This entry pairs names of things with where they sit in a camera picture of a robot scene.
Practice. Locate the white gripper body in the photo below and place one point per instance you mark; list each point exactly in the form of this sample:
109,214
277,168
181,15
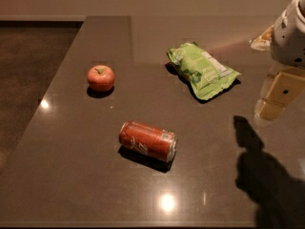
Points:
290,40

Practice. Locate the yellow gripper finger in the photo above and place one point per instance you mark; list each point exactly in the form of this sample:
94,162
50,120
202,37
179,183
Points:
278,92
263,42

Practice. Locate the red coke can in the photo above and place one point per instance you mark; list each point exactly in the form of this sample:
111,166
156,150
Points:
148,140

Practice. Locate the green chip bag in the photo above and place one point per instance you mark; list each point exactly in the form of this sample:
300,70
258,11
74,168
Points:
206,75

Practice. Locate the red apple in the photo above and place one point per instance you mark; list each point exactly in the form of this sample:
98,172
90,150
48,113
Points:
101,78

